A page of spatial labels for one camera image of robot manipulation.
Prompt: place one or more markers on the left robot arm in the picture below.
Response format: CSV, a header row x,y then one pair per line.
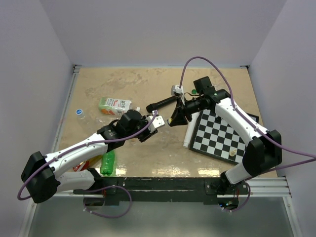
x,y
45,175

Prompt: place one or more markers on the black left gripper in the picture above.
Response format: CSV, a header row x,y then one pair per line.
x,y
147,135

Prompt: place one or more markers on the clear bottle blue cap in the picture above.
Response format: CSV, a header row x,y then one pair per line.
x,y
83,116

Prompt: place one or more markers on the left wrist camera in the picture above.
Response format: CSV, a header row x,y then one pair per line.
x,y
156,120

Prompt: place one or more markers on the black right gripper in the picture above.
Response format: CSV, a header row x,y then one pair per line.
x,y
178,117

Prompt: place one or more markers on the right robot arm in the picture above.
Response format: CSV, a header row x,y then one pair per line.
x,y
262,150

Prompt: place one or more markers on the cream chess piece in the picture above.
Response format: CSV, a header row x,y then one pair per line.
x,y
233,152

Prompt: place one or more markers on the green plastic bottle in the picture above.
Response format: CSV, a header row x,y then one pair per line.
x,y
108,164

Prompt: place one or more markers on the aluminium table frame rail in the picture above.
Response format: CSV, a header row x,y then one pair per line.
x,y
30,211

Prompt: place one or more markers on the red gold snack packet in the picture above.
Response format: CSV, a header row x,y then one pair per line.
x,y
85,165

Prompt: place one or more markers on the black microphone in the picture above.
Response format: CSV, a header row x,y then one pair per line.
x,y
160,104

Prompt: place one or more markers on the black white chessboard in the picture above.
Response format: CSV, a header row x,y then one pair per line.
x,y
215,138

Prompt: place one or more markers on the white microphone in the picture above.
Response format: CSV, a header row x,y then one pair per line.
x,y
190,130

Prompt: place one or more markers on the clear bottle green label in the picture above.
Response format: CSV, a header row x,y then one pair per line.
x,y
115,107

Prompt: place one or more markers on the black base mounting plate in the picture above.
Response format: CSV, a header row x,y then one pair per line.
x,y
161,189

